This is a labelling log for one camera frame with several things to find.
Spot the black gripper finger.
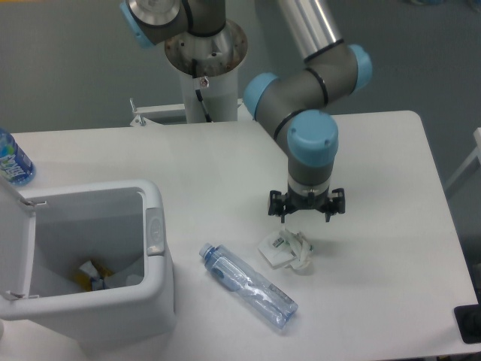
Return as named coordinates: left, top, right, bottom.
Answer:
left=268, top=190, right=292, bottom=223
left=321, top=188, right=345, bottom=222

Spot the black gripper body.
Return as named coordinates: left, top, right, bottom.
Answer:
left=284, top=184, right=330, bottom=213

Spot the white paper trash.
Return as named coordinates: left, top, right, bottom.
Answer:
left=258, top=228, right=313, bottom=271

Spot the clear plastic bottle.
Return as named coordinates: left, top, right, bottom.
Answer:
left=199, top=243, right=298, bottom=329

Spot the white plastic trash can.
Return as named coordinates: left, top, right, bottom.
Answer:
left=1, top=180, right=176, bottom=342

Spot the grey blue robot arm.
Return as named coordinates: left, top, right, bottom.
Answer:
left=119, top=1, right=373, bottom=218

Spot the yellow white trash in bin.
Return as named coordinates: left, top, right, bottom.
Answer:
left=74, top=259, right=113, bottom=292

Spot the black table clamp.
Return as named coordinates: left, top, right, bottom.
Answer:
left=454, top=304, right=480, bottom=344

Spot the blue labelled water bottle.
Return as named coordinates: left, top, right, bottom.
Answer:
left=1, top=129, right=36, bottom=186

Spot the white frame at right edge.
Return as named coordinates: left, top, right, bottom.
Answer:
left=444, top=127, right=480, bottom=198

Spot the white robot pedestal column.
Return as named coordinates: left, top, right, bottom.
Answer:
left=165, top=20, right=248, bottom=123

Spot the white left floor bracket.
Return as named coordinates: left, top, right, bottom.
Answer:
left=129, top=98, right=186, bottom=127

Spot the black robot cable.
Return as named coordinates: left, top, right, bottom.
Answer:
left=191, top=58, right=213, bottom=123

